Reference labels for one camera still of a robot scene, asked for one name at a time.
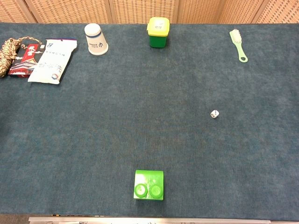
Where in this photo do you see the green box with yellow lid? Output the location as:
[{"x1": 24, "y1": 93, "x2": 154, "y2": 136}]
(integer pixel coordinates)
[{"x1": 146, "y1": 16, "x2": 171, "y2": 49}]

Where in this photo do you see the green plastic block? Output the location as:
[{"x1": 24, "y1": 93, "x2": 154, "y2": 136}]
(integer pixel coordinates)
[{"x1": 133, "y1": 169, "x2": 164, "y2": 201}]

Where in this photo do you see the white paper cup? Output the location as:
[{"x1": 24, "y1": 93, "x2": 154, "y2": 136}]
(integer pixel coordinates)
[{"x1": 84, "y1": 23, "x2": 109, "y2": 56}]

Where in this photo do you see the white plastic pouch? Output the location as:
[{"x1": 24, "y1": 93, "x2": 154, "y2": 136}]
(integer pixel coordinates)
[{"x1": 28, "y1": 38, "x2": 78, "y2": 85}]

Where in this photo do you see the red and black box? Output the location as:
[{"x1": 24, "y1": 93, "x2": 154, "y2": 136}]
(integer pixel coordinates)
[{"x1": 7, "y1": 43, "x2": 46, "y2": 78}]

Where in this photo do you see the teal tablecloth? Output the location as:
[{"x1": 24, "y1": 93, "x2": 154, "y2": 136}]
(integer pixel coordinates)
[{"x1": 0, "y1": 22, "x2": 299, "y2": 221}]

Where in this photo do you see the light green brush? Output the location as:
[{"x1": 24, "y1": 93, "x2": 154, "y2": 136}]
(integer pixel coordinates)
[{"x1": 229, "y1": 28, "x2": 249, "y2": 63}]

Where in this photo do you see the woven folding screen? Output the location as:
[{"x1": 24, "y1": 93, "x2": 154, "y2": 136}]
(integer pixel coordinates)
[{"x1": 0, "y1": 0, "x2": 299, "y2": 24}]

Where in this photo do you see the braided beige rope bundle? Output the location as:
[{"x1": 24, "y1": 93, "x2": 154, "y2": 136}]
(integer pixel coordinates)
[{"x1": 0, "y1": 36, "x2": 43, "y2": 78}]

